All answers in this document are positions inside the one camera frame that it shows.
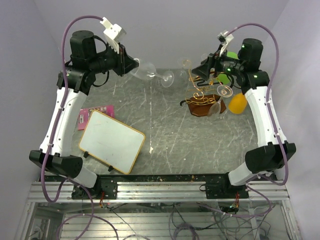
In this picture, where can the clear wine glass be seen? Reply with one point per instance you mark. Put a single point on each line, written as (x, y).
(147, 71)
(206, 56)

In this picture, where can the clear tumbler glass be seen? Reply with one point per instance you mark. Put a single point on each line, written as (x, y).
(184, 64)

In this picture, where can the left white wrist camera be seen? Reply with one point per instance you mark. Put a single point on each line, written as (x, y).
(113, 33)

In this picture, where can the clear champagne flute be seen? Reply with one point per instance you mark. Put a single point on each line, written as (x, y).
(224, 91)

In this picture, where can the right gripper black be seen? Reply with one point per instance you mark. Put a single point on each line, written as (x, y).
(203, 70)

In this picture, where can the aluminium rail frame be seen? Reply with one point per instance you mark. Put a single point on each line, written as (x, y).
(152, 192)

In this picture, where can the white board with yellow frame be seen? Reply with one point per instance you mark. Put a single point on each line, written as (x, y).
(111, 142)

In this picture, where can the gold wire wine glass rack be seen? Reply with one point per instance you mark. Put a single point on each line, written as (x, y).
(202, 95)

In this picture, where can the pink sticker booklet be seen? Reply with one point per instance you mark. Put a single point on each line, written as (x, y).
(85, 113)

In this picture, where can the orange plastic wine glass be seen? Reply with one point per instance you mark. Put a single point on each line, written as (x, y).
(238, 104)

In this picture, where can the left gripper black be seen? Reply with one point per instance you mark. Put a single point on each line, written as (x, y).
(125, 62)

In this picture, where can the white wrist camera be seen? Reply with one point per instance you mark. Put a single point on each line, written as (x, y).
(113, 33)
(224, 38)

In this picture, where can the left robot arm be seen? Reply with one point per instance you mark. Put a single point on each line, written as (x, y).
(55, 151)

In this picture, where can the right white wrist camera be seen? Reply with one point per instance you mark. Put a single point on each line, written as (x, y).
(224, 38)

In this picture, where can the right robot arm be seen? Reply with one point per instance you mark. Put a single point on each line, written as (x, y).
(273, 149)

